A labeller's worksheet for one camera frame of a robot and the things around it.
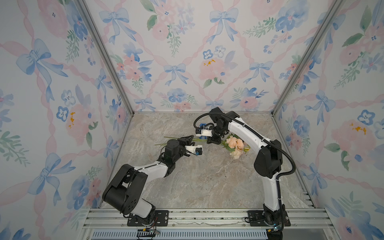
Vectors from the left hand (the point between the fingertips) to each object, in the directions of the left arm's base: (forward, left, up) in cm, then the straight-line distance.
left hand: (191, 135), depth 86 cm
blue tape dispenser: (-5, -6, +4) cm, 9 cm away
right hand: (+1, -11, -4) cm, 12 cm away
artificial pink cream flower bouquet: (-5, -23, -1) cm, 24 cm away
